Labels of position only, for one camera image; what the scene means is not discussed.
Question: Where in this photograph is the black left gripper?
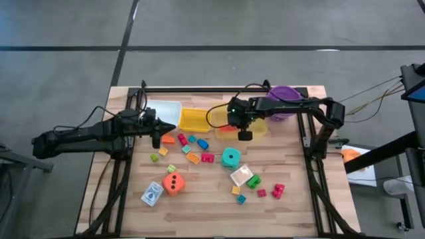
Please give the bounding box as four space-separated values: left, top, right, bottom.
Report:
132 107 177 137

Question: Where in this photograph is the amber long toy block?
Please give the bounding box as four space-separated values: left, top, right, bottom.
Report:
185 151 201 165

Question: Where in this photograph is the teal foam die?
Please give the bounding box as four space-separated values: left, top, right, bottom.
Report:
220 147 242 170

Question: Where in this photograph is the orange foam die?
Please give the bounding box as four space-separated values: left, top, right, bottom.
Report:
161 171 186 197

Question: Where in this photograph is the white square card box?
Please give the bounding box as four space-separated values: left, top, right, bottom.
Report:
229 163 254 187

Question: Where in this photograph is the blue playing card box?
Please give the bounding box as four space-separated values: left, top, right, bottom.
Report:
140 181 165 207

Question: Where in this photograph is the green stepped toy block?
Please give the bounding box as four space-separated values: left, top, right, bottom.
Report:
246 174 262 190

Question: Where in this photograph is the red stepped toy block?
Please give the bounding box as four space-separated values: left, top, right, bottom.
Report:
272 183 286 200

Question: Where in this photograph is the white plastic bin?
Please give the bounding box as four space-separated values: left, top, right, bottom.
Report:
145 98 183 129

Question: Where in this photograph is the translucent yellow plastic bin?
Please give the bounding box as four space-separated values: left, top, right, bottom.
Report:
211 105 269 140

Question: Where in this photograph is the yellow slotted plastic basket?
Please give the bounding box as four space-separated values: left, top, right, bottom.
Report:
178 108 213 133

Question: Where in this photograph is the purple monster face bucket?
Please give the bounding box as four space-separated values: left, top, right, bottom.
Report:
265 85 303 122

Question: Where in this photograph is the orange object on side table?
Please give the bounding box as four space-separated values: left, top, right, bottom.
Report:
341 148 362 164

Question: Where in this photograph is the white side table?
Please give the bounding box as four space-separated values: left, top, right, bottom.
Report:
341 144 378 187

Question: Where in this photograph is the black monitor stand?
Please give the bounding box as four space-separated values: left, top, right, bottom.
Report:
343 62 425 230

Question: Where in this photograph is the grey metal stand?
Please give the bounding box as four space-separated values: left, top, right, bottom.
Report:
0 142 54 239

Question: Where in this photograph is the white object on floor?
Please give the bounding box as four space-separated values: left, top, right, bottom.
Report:
383 175 415 196

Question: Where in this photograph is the blue lit screen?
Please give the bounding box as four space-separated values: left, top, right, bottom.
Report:
400 84 425 102

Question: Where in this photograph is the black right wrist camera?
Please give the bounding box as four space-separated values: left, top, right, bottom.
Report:
237 129 254 142

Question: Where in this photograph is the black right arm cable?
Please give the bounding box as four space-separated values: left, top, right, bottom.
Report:
205 79 272 129

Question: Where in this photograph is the brown hanging cable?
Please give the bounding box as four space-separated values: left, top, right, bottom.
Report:
88 157 112 230

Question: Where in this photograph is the yellow and black cable bundle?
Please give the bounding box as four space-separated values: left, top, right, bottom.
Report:
330 75 405 124

